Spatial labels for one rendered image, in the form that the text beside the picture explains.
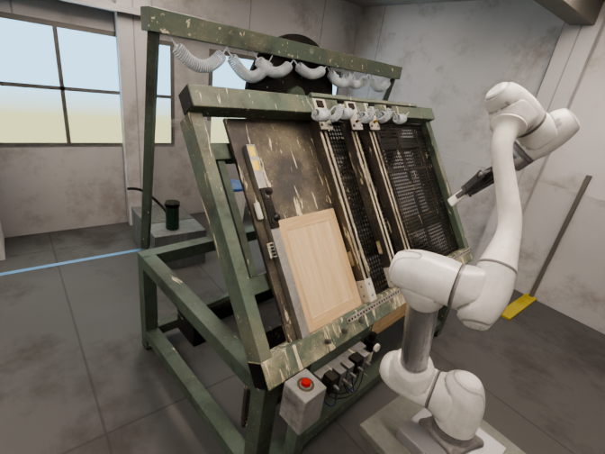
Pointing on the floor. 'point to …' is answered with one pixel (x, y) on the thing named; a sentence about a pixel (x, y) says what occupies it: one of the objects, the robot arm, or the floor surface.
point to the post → (293, 444)
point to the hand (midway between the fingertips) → (457, 197)
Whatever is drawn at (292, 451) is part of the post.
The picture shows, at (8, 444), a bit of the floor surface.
